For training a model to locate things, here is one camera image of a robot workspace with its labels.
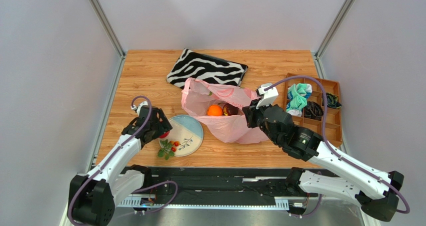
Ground white floral plate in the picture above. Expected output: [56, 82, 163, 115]
[158, 115, 204, 157]

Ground orange fruit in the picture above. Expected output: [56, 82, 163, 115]
[206, 105, 223, 116]

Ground black rolled socks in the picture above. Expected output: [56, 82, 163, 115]
[303, 101, 324, 121]

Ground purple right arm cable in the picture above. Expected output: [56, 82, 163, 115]
[264, 75, 411, 215]

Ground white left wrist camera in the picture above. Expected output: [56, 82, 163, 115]
[130, 101, 149, 114]

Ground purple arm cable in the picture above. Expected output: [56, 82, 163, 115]
[67, 95, 153, 226]
[264, 75, 411, 215]

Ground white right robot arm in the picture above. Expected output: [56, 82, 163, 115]
[242, 100, 404, 222]

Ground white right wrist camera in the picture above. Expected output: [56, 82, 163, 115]
[256, 83, 279, 109]

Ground teal and white socks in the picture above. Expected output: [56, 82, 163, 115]
[286, 83, 313, 117]

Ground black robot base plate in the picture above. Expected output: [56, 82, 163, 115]
[135, 167, 318, 206]

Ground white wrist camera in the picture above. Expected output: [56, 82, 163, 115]
[130, 101, 149, 114]
[256, 83, 279, 109]

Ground zebra striped cloth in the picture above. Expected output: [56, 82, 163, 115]
[166, 48, 249, 89]

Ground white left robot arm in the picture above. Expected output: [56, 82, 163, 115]
[67, 102, 172, 226]

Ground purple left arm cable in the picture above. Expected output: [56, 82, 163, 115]
[67, 95, 153, 226]

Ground green leafy sprig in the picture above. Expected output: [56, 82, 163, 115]
[157, 140, 177, 160]

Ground aluminium frame rail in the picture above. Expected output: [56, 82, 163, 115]
[59, 177, 382, 226]

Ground red apple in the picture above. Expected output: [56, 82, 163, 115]
[159, 131, 170, 139]

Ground pink printed plastic bag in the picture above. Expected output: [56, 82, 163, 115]
[181, 78, 269, 144]

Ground dark blue patterned socks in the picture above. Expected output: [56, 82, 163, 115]
[326, 92, 342, 109]

